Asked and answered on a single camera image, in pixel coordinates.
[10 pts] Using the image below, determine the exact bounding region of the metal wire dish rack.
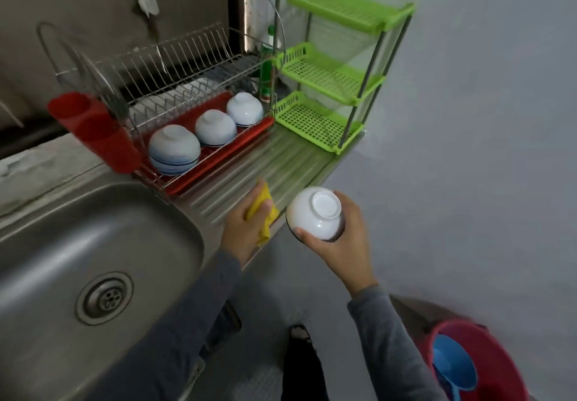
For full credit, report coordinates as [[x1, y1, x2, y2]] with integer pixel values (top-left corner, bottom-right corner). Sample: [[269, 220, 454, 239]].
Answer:
[[36, 0, 288, 194]]

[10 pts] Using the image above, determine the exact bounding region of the green plastic shelf rack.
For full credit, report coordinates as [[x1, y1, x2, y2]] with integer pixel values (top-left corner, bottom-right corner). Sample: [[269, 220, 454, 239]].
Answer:
[[270, 0, 416, 156]]

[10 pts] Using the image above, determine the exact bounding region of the blue plastic scoop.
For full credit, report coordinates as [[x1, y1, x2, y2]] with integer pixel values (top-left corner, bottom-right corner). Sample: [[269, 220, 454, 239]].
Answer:
[[433, 333, 480, 401]]

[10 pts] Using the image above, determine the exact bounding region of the person's right hand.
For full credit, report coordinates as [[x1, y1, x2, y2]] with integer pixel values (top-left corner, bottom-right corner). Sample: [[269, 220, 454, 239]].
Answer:
[[296, 191, 378, 296]]

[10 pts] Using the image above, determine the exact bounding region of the red plastic bucket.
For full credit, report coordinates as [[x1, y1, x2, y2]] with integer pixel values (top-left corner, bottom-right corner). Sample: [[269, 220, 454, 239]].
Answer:
[[424, 317, 533, 401]]

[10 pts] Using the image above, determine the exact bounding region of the green dish soap bottle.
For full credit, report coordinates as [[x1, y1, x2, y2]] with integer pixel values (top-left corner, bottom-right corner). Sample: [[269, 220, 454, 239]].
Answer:
[[258, 25, 277, 102]]

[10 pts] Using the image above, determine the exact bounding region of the dark square container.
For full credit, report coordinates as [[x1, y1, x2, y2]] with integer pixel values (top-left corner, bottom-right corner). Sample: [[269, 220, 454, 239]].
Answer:
[[209, 299, 243, 345]]

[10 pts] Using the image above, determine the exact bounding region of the person's right forearm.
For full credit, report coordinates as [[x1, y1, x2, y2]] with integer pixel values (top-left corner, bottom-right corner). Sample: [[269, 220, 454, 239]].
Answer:
[[348, 283, 448, 401]]

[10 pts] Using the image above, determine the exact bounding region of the person's black shoe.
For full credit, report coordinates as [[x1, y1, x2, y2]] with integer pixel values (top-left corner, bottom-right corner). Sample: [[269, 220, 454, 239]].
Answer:
[[281, 324, 331, 401]]

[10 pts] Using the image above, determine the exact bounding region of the person's left hand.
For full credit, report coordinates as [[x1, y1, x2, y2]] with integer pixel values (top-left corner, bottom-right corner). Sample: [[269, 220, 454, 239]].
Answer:
[[221, 180, 276, 266]]

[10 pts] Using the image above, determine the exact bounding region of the stack of small white bowls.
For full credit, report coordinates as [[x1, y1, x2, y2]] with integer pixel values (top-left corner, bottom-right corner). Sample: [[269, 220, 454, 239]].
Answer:
[[285, 186, 346, 242]]

